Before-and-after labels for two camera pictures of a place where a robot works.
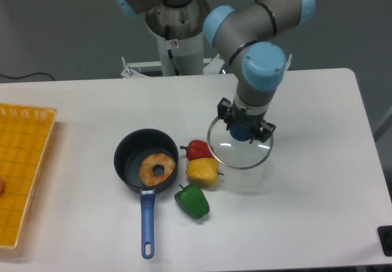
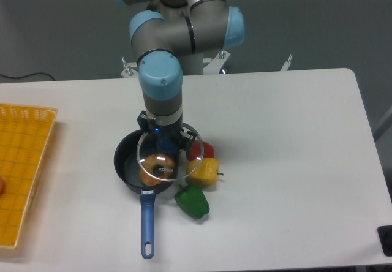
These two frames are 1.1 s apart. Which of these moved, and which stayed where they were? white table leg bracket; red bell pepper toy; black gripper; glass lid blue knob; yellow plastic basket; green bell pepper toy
Moved: black gripper; glass lid blue knob
Stayed: white table leg bracket; red bell pepper toy; yellow plastic basket; green bell pepper toy
